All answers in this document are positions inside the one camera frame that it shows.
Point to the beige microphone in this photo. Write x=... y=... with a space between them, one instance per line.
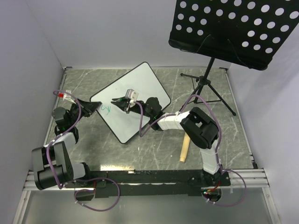
x=185 y=148

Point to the white whiteboard with black frame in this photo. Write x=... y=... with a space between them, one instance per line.
x=140 y=84

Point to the black perforated music stand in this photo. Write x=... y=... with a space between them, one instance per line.
x=260 y=38

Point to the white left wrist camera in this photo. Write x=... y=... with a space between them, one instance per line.
x=65 y=96

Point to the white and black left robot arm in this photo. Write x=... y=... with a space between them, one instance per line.
x=51 y=163

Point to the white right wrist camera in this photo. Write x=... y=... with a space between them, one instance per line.
x=132 y=96

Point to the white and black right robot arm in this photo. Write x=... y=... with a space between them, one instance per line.
x=202 y=129

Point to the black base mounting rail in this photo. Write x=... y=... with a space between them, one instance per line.
x=150 y=182

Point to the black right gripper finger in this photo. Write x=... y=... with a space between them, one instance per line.
x=115 y=100
x=123 y=105

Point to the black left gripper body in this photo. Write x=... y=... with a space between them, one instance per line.
x=74 y=112

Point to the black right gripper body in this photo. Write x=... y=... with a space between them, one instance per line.
x=136 y=109

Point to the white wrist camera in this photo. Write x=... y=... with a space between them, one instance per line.
x=65 y=96
x=132 y=96

